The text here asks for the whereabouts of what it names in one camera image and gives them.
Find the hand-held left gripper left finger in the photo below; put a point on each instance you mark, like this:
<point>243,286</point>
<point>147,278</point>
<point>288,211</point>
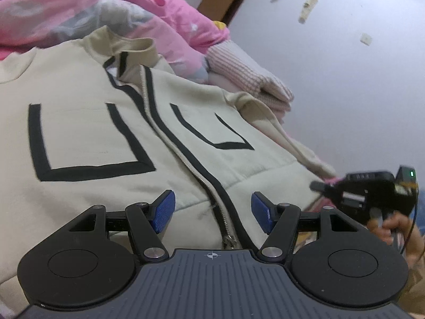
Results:
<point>164,211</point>

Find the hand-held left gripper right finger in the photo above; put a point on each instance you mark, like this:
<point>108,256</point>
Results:
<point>262,212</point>

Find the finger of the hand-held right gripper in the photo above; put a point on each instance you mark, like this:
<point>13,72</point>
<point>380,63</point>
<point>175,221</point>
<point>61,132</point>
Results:
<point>323,187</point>

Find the beige zip jacket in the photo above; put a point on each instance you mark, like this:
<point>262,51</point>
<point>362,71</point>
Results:
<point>93,133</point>

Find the person's right forearm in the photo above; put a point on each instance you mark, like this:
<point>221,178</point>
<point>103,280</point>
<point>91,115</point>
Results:
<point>416,289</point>

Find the person's right hand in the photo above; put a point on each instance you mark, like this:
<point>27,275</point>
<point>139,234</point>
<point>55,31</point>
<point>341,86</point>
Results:
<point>395,232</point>

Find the pink checked folded towel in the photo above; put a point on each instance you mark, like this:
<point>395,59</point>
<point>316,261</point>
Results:
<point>245,66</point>

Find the pink printed quilt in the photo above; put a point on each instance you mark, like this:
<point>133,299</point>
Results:
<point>66,6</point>

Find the cream wall switch plate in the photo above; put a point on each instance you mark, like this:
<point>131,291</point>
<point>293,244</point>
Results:
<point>366,39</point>

